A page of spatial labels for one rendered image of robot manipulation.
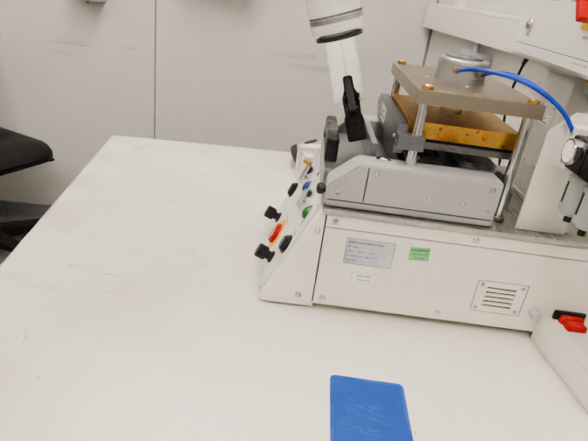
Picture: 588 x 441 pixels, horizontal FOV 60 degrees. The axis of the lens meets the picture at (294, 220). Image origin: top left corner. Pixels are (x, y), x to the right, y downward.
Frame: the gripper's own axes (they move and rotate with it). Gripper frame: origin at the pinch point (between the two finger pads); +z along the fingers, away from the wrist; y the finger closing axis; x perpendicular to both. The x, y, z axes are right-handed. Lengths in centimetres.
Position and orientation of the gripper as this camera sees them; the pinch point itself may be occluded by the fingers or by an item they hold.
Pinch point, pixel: (355, 128)
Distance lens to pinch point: 88.1
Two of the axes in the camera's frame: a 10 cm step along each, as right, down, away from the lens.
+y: -0.5, 4.2, -9.0
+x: 9.7, -1.8, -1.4
